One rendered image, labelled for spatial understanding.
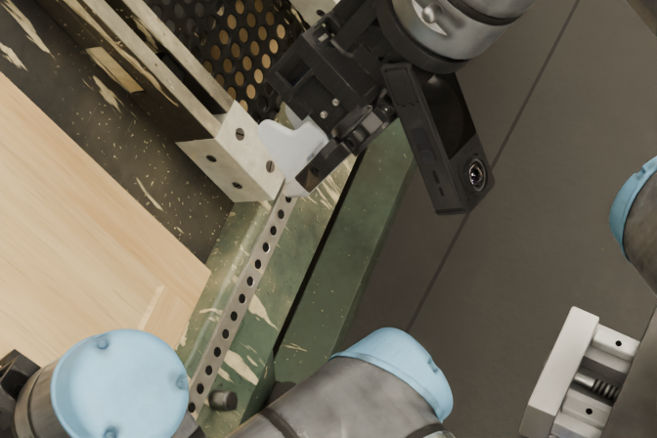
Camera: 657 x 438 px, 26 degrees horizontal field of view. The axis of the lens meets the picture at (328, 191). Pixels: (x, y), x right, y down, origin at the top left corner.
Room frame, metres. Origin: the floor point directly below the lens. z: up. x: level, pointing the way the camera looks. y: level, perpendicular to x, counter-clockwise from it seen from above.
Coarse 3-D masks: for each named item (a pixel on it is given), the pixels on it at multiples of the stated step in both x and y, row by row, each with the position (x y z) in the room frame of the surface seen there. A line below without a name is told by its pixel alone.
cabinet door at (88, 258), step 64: (0, 128) 0.83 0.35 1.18; (0, 192) 0.77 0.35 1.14; (64, 192) 0.80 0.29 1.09; (0, 256) 0.71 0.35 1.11; (64, 256) 0.74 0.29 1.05; (128, 256) 0.77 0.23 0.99; (192, 256) 0.81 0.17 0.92; (0, 320) 0.65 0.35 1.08; (64, 320) 0.68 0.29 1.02; (128, 320) 0.71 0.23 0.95
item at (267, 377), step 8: (272, 352) 0.73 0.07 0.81; (272, 360) 0.73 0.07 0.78; (264, 368) 0.71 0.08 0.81; (272, 368) 0.73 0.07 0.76; (264, 376) 0.71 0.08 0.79; (272, 376) 0.73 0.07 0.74; (256, 384) 0.69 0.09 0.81; (264, 384) 0.71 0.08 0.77; (272, 384) 0.73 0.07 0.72; (280, 384) 0.70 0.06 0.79; (288, 384) 0.70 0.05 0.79; (296, 384) 0.70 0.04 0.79; (256, 392) 0.69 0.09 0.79; (264, 392) 0.70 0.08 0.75; (272, 392) 0.70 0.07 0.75; (280, 392) 0.69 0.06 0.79; (256, 400) 0.68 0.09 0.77; (264, 400) 0.70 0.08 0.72; (272, 400) 0.68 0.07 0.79; (248, 408) 0.66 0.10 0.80; (256, 408) 0.68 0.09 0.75; (248, 416) 0.66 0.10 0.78; (240, 424) 0.64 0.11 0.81
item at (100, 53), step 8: (96, 48) 0.97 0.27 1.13; (96, 56) 0.97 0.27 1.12; (104, 56) 0.96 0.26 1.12; (104, 64) 0.96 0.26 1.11; (112, 64) 0.96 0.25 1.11; (112, 72) 0.96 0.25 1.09; (120, 72) 0.96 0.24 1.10; (120, 80) 0.96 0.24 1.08; (128, 80) 0.95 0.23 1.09; (128, 88) 0.95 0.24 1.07; (136, 88) 0.95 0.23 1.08
